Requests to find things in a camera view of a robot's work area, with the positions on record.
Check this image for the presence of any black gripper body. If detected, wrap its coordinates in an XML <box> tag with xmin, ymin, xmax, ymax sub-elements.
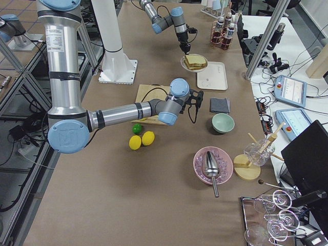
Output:
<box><xmin>183</xmin><ymin>89</ymin><xmax>204</xmax><ymax>113</ymax></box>
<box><xmin>176</xmin><ymin>27</ymin><xmax>197</xmax><ymax>54</ymax></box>

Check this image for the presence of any pale green bowl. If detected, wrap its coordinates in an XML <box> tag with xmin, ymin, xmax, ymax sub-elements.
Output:
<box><xmin>212</xmin><ymin>113</ymin><xmax>235</xmax><ymax>134</ymax></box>

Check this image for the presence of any white wire cup rack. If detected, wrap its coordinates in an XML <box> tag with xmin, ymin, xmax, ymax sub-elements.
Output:
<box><xmin>201</xmin><ymin>0</ymin><xmax>232</xmax><ymax>19</ymax></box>

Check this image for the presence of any aluminium frame post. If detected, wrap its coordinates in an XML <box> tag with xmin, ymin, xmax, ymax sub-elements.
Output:
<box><xmin>244</xmin><ymin>0</ymin><xmax>290</xmax><ymax>80</ymax></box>

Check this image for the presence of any front teach pendant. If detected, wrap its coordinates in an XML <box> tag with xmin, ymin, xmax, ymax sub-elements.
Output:
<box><xmin>275</xmin><ymin>108</ymin><xmax>312</xmax><ymax>141</ymax></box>

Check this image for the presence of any green lime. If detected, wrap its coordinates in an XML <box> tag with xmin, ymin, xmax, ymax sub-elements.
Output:
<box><xmin>132</xmin><ymin>123</ymin><xmax>142</xmax><ymax>135</ymax></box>

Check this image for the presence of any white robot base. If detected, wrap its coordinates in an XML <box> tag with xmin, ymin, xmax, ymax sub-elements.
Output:
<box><xmin>91</xmin><ymin>0</ymin><xmax>137</xmax><ymax>85</ymax></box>

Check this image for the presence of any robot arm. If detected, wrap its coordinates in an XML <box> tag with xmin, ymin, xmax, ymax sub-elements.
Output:
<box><xmin>139</xmin><ymin>1</ymin><xmax>197</xmax><ymax>54</ymax></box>
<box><xmin>36</xmin><ymin>1</ymin><xmax>203</xmax><ymax>154</ymax></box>

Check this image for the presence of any clear glass mug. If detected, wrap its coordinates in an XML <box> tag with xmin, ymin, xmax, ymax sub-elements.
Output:
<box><xmin>243</xmin><ymin>139</ymin><xmax>276</xmax><ymax>166</ymax></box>

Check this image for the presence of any metal scoop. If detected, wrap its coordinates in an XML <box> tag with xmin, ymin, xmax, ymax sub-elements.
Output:
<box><xmin>202</xmin><ymin>151</ymin><xmax>219</xmax><ymax>198</ymax></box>

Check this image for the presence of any white round plate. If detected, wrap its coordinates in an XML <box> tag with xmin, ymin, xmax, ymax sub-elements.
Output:
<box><xmin>180</xmin><ymin>54</ymin><xmax>208</xmax><ymax>73</ymax></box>

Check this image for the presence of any bread slice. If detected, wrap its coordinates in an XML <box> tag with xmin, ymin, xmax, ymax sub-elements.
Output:
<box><xmin>184</xmin><ymin>54</ymin><xmax>208</xmax><ymax>71</ymax></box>

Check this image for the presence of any wooden cup stand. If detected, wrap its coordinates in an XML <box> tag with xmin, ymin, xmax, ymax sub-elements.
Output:
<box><xmin>233</xmin><ymin>122</ymin><xmax>285</xmax><ymax>180</ymax></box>

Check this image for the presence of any pink patterned plate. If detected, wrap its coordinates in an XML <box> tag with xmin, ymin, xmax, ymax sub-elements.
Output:
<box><xmin>193</xmin><ymin>147</ymin><xmax>234</xmax><ymax>185</ymax></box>

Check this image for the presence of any yellow lemon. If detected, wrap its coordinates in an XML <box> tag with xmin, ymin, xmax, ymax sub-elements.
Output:
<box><xmin>141</xmin><ymin>131</ymin><xmax>155</xmax><ymax>146</ymax></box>
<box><xmin>129</xmin><ymin>135</ymin><xmax>142</xmax><ymax>151</ymax></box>

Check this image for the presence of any metal glass tray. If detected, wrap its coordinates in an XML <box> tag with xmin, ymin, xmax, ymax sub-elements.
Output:
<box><xmin>240</xmin><ymin>197</ymin><xmax>306</xmax><ymax>245</ymax></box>

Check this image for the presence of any grey folded cloth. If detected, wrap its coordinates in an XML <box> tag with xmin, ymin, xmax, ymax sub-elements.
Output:
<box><xmin>210</xmin><ymin>98</ymin><xmax>230</xmax><ymax>113</ymax></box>

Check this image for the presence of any rear teach pendant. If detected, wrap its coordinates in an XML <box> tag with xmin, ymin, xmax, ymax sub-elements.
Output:
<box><xmin>274</xmin><ymin>75</ymin><xmax>307</xmax><ymax>108</ymax></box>

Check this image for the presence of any white rabbit tray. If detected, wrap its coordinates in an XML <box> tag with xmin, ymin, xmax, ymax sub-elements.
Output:
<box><xmin>197</xmin><ymin>61</ymin><xmax>228</xmax><ymax>91</ymax></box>

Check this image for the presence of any wooden cutting board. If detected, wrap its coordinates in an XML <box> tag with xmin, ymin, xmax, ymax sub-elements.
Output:
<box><xmin>132</xmin><ymin>85</ymin><xmax>170</xmax><ymax>126</ymax></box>

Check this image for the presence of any black laptop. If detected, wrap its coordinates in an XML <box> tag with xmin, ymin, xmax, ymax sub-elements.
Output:
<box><xmin>281</xmin><ymin>120</ymin><xmax>327</xmax><ymax>194</ymax></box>

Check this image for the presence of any teach pendant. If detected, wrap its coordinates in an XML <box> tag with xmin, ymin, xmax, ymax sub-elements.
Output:
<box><xmin>274</xmin><ymin>75</ymin><xmax>307</xmax><ymax>108</ymax></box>
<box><xmin>275</xmin><ymin>108</ymin><xmax>312</xmax><ymax>141</ymax></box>

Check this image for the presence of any dark sauce bottle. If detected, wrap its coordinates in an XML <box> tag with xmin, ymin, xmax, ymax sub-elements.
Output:
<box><xmin>221</xmin><ymin>23</ymin><xmax>235</xmax><ymax>50</ymax></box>
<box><xmin>211</xmin><ymin>16</ymin><xmax>224</xmax><ymax>45</ymax></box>
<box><xmin>223</xmin><ymin>12</ymin><xmax>232</xmax><ymax>28</ymax></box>

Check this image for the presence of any right yellow lemon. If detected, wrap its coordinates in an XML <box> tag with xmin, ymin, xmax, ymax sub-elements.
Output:
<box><xmin>141</xmin><ymin>131</ymin><xmax>155</xmax><ymax>146</ymax></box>

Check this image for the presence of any copper wire bottle holder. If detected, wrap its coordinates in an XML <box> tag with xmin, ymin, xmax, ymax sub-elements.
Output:
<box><xmin>210</xmin><ymin>20</ymin><xmax>235</xmax><ymax>50</ymax></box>

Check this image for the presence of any left yellow lemon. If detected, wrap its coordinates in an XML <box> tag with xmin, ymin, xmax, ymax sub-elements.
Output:
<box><xmin>129</xmin><ymin>135</ymin><xmax>142</xmax><ymax>151</ymax></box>

